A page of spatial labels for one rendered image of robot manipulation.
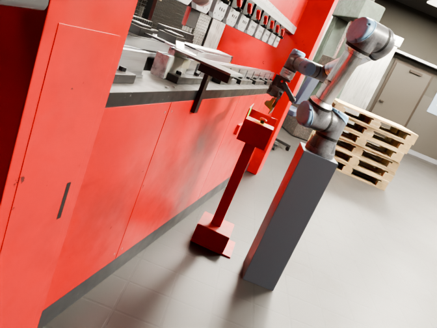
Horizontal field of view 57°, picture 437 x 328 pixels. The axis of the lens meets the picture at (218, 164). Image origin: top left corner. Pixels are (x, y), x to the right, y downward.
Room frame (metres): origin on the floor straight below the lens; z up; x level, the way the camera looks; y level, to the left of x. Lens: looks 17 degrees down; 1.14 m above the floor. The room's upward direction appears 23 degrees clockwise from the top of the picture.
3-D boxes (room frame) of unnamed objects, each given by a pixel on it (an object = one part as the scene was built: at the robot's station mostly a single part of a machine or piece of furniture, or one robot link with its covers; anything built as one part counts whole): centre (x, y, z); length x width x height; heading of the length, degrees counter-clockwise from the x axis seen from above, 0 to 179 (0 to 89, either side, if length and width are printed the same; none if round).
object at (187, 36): (2.62, 0.56, 1.02); 0.44 x 0.06 x 0.04; 167
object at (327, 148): (2.01, -0.44, 0.82); 0.15 x 0.15 x 0.10
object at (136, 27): (1.83, 0.50, 1.01); 0.26 x 0.12 x 0.05; 77
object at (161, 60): (1.84, 0.33, 0.92); 0.39 x 0.06 x 0.10; 167
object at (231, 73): (1.75, 0.20, 1.00); 0.26 x 0.18 x 0.01; 77
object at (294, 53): (2.23, -0.16, 1.14); 0.09 x 0.08 x 0.11; 30
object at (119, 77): (1.19, 0.42, 0.89); 0.30 x 0.05 x 0.03; 167
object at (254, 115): (2.18, -0.12, 0.75); 0.20 x 0.16 x 0.18; 176
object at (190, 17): (1.78, 0.34, 1.13); 0.10 x 0.02 x 0.10; 167
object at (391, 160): (5.95, -1.73, 0.43); 1.22 x 0.83 x 0.86; 87
